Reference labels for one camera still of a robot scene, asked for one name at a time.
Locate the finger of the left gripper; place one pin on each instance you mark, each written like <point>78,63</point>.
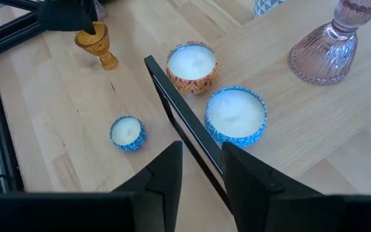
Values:
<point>90,22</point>

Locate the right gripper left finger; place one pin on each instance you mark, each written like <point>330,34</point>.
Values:
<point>163,180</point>

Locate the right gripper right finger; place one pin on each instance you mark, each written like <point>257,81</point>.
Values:
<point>246,187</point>

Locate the amber glass candlestick holder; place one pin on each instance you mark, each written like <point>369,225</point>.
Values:
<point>97,45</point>

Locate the small blue patterned candle tin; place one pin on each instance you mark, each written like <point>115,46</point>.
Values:
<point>127,132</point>

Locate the large blue patterned candle tin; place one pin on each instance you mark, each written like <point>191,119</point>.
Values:
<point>236,114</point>

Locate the orange patterned candle tin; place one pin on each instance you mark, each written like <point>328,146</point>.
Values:
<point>192,67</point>

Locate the pink glass candlestick holder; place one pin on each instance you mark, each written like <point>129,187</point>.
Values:
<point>324,54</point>

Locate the succulent in white patterned pot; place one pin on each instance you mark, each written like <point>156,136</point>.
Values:
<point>267,7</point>

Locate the black metal table frame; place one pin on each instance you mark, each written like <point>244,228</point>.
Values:
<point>8,37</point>

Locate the wooden shelf with black frame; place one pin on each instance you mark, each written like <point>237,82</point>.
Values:
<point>301,129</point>

